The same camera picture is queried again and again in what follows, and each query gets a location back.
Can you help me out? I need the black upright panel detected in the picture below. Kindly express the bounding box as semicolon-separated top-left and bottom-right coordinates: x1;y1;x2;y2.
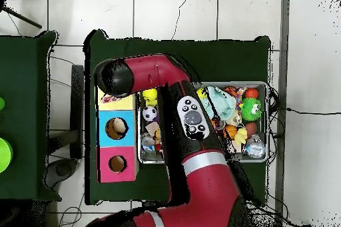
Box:
69;64;85;160

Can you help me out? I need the black tripod leg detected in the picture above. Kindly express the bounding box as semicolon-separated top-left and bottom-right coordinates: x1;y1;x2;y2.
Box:
0;0;43;30

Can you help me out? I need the mint green cloth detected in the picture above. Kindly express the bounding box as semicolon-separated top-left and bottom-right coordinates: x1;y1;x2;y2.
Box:
204;85;239;122

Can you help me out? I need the bright green cup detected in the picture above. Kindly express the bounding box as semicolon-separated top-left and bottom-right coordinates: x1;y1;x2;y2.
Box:
0;136;14;174

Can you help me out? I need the green spiky ball with eyes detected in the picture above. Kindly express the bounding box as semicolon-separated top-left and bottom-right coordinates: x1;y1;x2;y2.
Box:
240;97;264;121

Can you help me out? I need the black and white soccer ball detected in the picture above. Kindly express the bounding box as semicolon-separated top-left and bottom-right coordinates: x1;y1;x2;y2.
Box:
143;106;159;122

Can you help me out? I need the clear mesh bin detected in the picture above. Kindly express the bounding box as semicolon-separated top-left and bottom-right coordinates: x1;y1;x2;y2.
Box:
138;81;271;164

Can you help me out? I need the dark green table cloth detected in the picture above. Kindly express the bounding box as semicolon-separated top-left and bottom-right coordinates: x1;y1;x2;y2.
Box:
84;29;272;206

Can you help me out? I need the wooden box with three holes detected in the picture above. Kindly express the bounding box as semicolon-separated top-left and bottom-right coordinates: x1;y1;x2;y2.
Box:
94;89;141;185

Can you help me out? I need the green cloth side table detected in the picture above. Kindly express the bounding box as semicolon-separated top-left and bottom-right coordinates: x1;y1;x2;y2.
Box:
0;31;59;202

